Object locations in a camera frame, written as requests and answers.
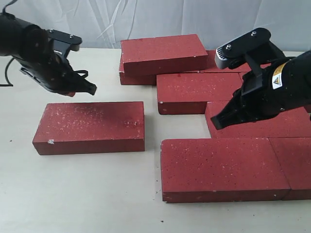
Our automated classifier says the red brick back right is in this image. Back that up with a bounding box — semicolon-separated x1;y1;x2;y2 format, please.
199;50;270;73

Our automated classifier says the white wrinkled backdrop cloth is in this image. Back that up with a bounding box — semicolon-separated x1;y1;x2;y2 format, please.
0;0;311;51

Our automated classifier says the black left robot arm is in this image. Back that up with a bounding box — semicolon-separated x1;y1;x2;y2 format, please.
0;13;97;96

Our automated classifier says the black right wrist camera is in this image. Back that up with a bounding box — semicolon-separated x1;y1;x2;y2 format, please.
214;27;286;78

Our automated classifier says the red brick middle right base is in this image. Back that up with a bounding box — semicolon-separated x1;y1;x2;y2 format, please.
205;101;311;138

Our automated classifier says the red brick large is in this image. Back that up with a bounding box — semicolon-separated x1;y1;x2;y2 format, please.
156;73;242;115

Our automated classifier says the red brick base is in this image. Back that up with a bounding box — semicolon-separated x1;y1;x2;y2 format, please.
205;101;311;138
160;138;291;203

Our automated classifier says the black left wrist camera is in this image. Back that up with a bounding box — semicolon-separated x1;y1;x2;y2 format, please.
47;29;82;58

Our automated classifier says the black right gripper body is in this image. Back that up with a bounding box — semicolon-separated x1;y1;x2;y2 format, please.
241;51;311;121

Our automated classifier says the red brick under back top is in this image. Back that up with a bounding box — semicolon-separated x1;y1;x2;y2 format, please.
118;60;200;86

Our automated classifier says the red brick far right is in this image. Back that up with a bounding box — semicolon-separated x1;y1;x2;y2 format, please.
239;72;311;114

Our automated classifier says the red brick front base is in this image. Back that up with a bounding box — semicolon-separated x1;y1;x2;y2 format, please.
160;138;291;203

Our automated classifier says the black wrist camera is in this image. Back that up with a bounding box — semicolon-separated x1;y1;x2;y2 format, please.
47;29;82;58
214;27;286;78

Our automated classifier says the red brick front right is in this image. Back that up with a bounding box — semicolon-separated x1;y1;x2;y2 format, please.
269;137;311;200

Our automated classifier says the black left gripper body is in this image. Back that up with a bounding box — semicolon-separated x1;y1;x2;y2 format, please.
19;53;82;95

